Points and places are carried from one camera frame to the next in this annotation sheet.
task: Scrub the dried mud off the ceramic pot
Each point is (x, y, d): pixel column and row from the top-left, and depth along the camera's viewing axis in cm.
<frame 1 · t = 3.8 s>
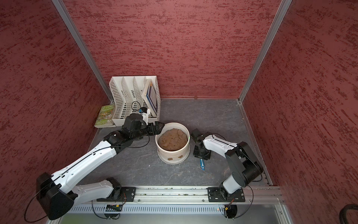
left hand: (157, 127, 76), fingers open
right hand: (199, 159, 87), fingers open
white plastic file organizer: (126, 98, 115), point 7 cm above the table
book in organizer: (149, 93, 96), point 23 cm above the table
green paperback book: (104, 119, 105), point 4 cm above the table
white ceramic pot with mud: (173, 143, 84), point 11 cm above the table

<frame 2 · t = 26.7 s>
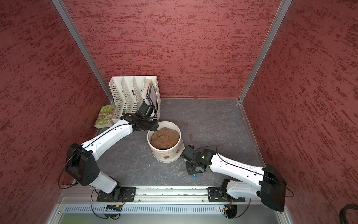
left hand: (154, 128, 85), fingers open
right hand: (192, 172, 77), fingers closed
white ceramic pot with mud: (165, 143, 83), point 12 cm above the table
the other named things where they were.

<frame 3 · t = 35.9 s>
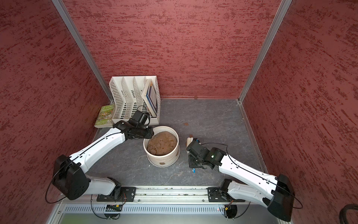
left hand: (150, 136, 82), fingers open
right hand: (191, 164, 76), fingers closed
white ceramic pot with mud: (162, 149, 81), point 12 cm above the table
the other named things where they were.

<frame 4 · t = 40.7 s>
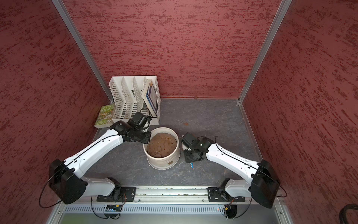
left hand: (146, 140, 80), fingers closed
right hand: (189, 160, 78), fingers closed
the named things where they were.

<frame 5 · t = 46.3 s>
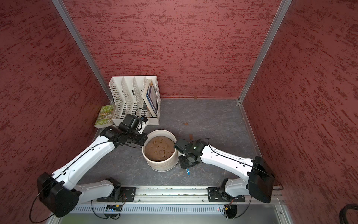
left hand: (144, 141, 78), fingers closed
right hand: (185, 167, 76), fingers closed
white ceramic pot with mud: (159, 151, 79), point 12 cm above the table
the other named things where they were.

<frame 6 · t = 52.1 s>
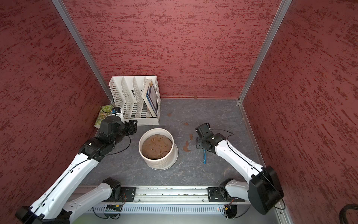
left hand: (131, 124, 73), fingers open
right hand: (201, 145, 84), fingers open
